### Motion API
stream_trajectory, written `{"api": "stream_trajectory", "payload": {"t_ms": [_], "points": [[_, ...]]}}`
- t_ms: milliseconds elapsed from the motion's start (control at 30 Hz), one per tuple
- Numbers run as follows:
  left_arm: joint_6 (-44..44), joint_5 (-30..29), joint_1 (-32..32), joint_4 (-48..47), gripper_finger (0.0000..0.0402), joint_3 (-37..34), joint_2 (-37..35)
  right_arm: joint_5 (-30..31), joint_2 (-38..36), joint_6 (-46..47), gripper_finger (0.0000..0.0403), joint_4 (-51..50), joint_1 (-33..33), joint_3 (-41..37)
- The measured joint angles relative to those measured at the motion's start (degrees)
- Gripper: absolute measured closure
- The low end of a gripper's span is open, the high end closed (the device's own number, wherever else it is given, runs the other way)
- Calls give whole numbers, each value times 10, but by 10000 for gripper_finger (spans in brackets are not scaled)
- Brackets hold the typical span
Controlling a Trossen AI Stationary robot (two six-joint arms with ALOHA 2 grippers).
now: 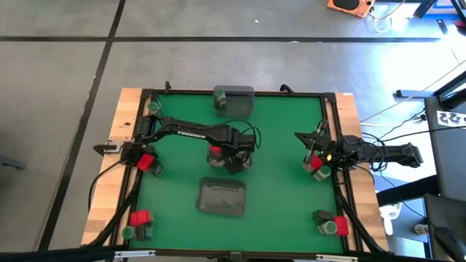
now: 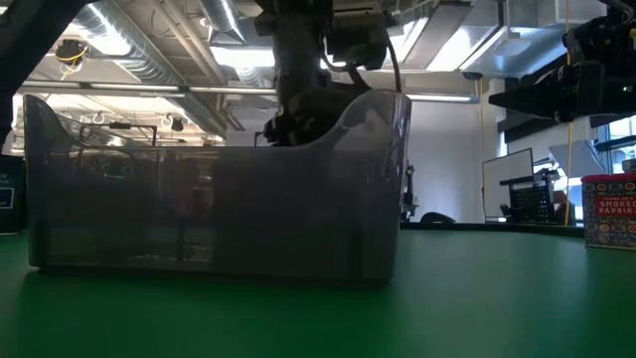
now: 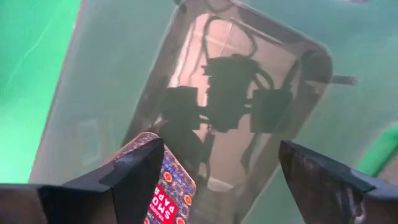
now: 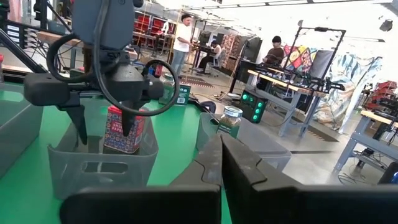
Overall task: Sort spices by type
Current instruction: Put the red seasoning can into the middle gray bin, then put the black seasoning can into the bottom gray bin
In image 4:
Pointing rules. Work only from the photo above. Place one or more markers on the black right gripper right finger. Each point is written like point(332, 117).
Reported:
point(264, 205)

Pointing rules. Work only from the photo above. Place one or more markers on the black office desk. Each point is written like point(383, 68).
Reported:
point(202, 46)

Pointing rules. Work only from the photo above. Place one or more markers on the person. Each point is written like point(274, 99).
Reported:
point(214, 49)
point(182, 40)
point(275, 54)

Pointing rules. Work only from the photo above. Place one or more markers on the glass spice jar green label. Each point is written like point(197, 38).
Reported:
point(228, 124)
point(169, 93)

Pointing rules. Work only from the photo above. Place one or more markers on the blue white patterned drape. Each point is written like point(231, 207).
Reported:
point(357, 81)

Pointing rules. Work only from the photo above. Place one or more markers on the red storage bins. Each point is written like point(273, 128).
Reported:
point(384, 90)

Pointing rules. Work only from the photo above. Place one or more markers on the red shelving unit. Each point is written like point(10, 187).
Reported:
point(152, 25)

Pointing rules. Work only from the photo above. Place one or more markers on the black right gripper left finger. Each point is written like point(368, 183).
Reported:
point(186, 205)

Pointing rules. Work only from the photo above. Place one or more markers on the brown patterned panel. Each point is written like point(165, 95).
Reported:
point(229, 46)

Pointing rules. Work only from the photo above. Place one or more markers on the grey metal table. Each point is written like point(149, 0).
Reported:
point(373, 116)

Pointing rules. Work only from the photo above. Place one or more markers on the red lidded paprika tin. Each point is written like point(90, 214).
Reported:
point(115, 137)

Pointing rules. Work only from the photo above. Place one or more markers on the black diagonal rig strut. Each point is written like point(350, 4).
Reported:
point(21, 53)

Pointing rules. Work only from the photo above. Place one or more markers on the black tube frame stand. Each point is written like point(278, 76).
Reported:
point(321, 29)

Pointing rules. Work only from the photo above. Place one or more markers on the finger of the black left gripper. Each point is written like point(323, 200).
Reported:
point(129, 121)
point(77, 121)

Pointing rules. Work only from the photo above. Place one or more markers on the black table clamp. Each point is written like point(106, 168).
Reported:
point(210, 107)

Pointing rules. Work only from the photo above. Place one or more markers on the red and blue box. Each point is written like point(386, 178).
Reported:
point(157, 71)

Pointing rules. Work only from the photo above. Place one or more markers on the dark green spice tin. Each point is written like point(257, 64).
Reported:
point(183, 93)

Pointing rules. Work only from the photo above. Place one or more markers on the black monitor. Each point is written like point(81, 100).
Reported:
point(253, 48)

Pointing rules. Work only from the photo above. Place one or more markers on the pink cloth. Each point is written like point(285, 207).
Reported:
point(15, 9)

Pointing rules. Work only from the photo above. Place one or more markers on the black equipment on workbench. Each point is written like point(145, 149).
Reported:
point(329, 84)

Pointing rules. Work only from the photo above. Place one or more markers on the computer tower green lights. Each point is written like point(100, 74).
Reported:
point(253, 109)

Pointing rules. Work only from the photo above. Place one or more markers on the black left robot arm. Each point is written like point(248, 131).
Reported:
point(109, 25)

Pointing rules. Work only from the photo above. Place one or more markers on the wooden top workbench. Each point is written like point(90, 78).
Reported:
point(280, 81)

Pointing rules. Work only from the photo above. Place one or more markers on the striped floor mat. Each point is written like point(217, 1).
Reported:
point(317, 130)
point(199, 81)

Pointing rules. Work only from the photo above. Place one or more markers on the translucent grey plastic bin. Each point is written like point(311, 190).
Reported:
point(18, 133)
point(93, 183)
point(264, 146)

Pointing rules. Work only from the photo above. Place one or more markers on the colourful artwork panel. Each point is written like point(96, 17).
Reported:
point(297, 59)

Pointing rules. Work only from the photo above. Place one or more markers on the grey flat panel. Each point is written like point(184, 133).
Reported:
point(321, 63)

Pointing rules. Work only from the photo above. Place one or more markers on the black and blue object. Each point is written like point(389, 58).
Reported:
point(390, 174)

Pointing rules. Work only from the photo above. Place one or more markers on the green table mat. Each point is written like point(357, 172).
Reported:
point(177, 137)

